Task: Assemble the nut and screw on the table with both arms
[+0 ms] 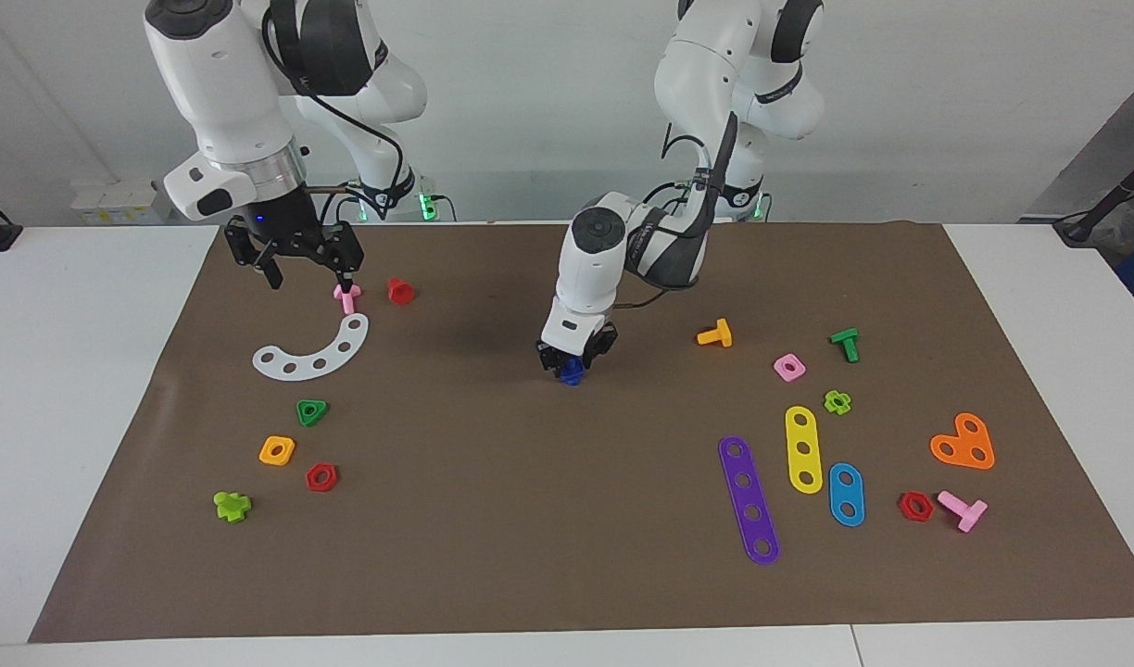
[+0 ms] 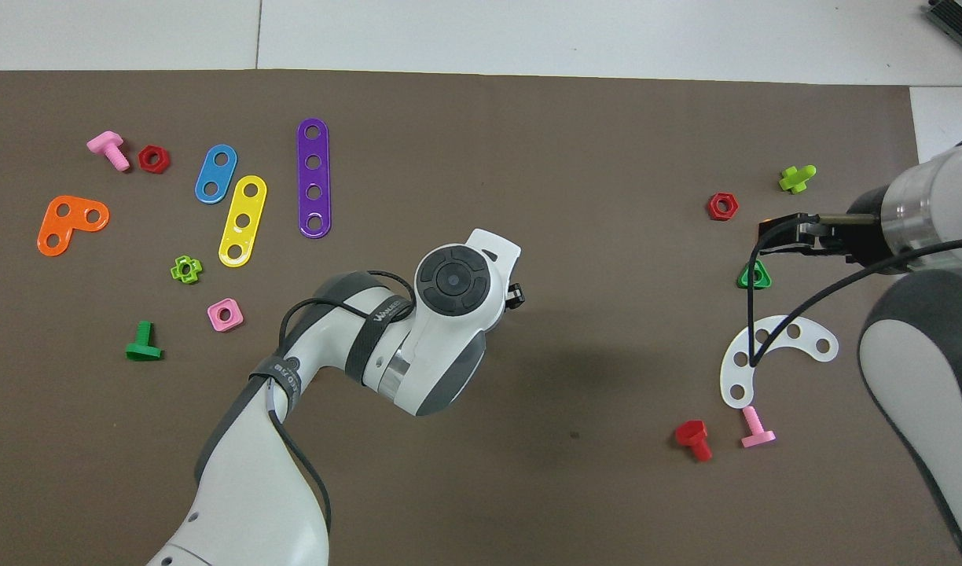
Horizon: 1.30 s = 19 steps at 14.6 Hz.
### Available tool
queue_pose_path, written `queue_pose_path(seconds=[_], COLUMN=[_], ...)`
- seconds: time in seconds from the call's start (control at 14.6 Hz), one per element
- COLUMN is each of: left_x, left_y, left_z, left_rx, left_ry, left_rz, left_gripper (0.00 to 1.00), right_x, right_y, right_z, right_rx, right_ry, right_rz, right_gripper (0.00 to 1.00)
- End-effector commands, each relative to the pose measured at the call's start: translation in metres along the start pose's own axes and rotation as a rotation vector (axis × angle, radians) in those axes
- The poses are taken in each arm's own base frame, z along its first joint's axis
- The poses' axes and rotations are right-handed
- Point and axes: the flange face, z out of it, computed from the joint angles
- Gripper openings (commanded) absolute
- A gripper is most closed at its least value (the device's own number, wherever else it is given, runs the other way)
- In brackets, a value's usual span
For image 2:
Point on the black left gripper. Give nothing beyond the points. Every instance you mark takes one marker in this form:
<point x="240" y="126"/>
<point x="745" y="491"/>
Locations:
<point x="515" y="295"/>

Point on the yellow three-hole strip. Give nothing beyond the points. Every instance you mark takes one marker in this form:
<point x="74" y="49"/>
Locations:
<point x="247" y="206"/>

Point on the red plastic screw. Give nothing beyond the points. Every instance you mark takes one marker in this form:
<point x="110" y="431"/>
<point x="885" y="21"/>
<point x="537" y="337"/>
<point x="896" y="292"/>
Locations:
<point x="692" y="432"/>

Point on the grey ribbed device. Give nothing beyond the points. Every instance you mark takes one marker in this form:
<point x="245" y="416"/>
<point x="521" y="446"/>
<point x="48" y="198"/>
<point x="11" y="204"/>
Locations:
<point x="960" y="17"/>

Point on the lime flower nut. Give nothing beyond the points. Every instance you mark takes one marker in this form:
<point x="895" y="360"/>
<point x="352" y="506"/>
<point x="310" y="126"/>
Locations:
<point x="174" y="271"/>

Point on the brown table mat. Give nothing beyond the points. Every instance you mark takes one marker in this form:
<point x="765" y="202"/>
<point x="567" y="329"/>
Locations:
<point x="575" y="157"/>

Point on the green plastic screw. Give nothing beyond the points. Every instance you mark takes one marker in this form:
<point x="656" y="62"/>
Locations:
<point x="143" y="350"/>

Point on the green triangle nut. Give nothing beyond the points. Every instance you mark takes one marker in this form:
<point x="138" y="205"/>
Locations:
<point x="744" y="281"/>

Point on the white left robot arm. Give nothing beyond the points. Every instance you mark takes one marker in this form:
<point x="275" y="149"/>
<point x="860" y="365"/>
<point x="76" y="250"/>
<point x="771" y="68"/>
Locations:
<point x="237" y="487"/>

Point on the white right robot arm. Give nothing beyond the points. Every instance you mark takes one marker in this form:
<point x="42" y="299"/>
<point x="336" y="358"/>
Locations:
<point x="921" y="377"/>

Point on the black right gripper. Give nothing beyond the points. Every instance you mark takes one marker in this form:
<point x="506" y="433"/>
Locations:
<point x="866" y="232"/>

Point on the blue two-hole strip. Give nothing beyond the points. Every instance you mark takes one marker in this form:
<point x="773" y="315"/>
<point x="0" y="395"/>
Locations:
<point x="216" y="174"/>

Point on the pink square nut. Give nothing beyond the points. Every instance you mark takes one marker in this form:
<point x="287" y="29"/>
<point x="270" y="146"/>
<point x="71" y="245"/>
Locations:
<point x="214" y="321"/>

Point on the orange heart-shaped plate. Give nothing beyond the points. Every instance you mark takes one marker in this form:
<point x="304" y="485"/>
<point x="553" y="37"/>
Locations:
<point x="72" y="226"/>

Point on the lime cross-head screw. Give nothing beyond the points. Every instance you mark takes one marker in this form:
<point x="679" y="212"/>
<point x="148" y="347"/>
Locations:
<point x="795" y="179"/>

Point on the red hexagon nut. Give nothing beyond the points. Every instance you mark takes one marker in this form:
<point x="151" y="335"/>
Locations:
<point x="711" y="207"/>
<point x="144" y="159"/>

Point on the pink plastic screw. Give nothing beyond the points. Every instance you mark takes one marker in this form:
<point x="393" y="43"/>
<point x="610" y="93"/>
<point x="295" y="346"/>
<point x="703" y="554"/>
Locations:
<point x="756" y="436"/>
<point x="108" y="145"/>

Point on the white curved hole plate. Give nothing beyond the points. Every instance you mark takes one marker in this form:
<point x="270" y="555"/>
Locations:
<point x="808" y="336"/>

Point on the purple four-hole strip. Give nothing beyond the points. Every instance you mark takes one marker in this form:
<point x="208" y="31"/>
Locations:
<point x="313" y="178"/>

